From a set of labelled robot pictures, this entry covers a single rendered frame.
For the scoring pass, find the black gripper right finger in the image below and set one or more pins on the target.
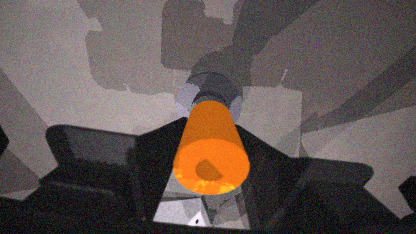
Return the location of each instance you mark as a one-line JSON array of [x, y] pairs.
[[275, 179]]

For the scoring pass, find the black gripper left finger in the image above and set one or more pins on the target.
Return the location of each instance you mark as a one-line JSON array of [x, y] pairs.
[[147, 158]]

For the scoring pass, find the orange tapered cylinder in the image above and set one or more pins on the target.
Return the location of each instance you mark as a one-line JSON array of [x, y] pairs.
[[210, 158]]

